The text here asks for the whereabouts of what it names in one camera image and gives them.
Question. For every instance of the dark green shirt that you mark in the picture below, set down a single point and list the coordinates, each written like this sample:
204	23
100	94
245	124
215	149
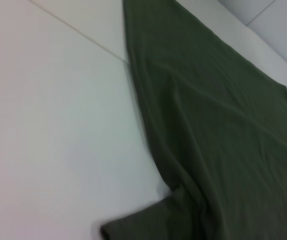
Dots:
213	130

